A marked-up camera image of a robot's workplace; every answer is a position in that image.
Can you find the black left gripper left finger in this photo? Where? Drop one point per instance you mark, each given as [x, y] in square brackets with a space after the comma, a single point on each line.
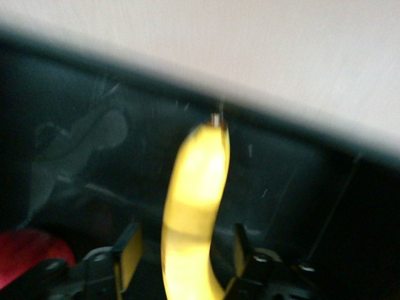
[128, 256]

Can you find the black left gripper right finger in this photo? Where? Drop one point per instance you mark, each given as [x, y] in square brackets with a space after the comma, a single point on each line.
[242, 259]

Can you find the black plastic box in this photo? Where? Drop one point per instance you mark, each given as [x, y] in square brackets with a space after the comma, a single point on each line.
[281, 187]

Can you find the yellow banana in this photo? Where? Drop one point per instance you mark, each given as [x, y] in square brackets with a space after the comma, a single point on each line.
[193, 187]

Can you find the red yellow apple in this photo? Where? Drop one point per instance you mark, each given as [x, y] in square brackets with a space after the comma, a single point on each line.
[28, 250]

